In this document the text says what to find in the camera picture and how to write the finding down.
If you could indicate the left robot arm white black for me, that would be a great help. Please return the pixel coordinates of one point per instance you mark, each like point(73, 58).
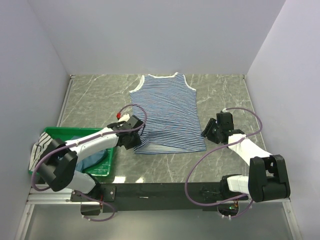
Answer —
point(57, 164)

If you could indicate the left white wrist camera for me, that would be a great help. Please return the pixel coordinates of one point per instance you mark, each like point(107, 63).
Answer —
point(122, 117)

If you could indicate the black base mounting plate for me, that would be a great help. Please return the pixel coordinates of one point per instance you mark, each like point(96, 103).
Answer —
point(162, 196)

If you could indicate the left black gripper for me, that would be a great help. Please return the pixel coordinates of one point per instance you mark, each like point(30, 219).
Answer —
point(137, 142)

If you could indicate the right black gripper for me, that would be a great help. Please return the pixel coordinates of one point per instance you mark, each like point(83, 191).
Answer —
point(207, 133)

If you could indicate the blue white striped tank top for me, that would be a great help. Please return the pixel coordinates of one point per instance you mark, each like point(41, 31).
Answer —
point(170, 106)

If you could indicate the black white striped tank top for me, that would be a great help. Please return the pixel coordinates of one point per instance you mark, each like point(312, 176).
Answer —
point(37, 149)

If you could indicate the green plastic basket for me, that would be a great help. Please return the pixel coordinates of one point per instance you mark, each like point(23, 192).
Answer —
point(103, 168)

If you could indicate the plain blue tank top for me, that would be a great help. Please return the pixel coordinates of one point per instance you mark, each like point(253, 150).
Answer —
point(92, 160)

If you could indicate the aluminium rail frame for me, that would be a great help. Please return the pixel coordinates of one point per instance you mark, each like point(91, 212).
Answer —
point(65, 215)

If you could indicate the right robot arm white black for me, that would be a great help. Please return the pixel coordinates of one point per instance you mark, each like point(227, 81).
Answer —
point(267, 179)

